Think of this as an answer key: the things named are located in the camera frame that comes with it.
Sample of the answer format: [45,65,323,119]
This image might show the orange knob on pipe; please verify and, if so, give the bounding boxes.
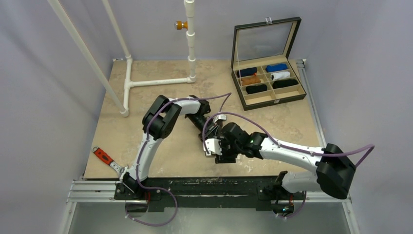
[174,21,188,30]

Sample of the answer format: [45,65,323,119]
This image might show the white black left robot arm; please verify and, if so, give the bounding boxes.
[119,95,227,199]

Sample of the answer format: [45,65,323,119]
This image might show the navy rolled underwear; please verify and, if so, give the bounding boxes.
[236,67,258,78]

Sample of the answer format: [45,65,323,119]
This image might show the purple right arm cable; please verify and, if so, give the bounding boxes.
[201,112,375,220]

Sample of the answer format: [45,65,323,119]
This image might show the blue rolled underwear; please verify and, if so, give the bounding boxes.
[265,63,288,73]

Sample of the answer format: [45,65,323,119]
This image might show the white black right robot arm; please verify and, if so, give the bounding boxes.
[204,122,356,199]

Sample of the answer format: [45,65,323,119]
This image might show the white rolled underwear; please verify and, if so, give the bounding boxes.
[271,71,291,80]

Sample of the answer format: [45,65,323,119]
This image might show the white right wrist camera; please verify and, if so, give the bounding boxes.
[203,138,222,157]

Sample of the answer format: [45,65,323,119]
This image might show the beige compartment organizer box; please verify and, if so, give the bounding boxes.
[230,17,307,111]

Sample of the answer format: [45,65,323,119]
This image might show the black rolled underwear right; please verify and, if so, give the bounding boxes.
[272,79,299,89]

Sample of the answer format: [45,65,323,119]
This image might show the white pvc pipe frame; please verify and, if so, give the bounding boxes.
[48,0,197,117]

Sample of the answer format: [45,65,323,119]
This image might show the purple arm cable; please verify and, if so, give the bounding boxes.
[201,112,375,220]
[125,92,232,227]

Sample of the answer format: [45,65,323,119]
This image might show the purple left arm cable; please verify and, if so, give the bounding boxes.
[125,92,232,227]

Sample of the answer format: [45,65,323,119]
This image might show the red handled clamp tool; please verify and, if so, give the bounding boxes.
[92,146,125,176]

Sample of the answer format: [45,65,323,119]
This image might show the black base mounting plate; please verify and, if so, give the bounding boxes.
[114,175,304,213]

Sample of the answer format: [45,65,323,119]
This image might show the brown rolled underwear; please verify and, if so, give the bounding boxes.
[240,75,261,86]

